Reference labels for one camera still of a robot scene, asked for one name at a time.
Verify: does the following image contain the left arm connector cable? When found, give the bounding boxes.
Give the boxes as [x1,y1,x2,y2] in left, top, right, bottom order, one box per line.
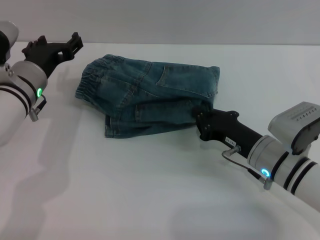
[28,93,48,123]

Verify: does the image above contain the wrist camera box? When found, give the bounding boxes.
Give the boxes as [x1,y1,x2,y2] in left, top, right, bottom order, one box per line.
[267,101,320,156]
[0,20,20,64]

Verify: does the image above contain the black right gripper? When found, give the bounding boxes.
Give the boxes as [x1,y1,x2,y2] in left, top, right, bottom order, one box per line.
[191,106,264,159]

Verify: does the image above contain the blue denim shorts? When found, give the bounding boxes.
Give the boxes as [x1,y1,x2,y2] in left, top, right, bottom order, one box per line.
[74,53,221,139]

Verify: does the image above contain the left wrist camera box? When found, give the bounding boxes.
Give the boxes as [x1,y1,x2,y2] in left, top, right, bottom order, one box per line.
[0,20,20,64]

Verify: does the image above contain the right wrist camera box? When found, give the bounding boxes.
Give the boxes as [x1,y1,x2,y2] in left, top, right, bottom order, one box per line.
[267,101,320,156]

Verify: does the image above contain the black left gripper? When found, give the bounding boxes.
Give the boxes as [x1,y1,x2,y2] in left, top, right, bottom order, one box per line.
[21,31,85,79]

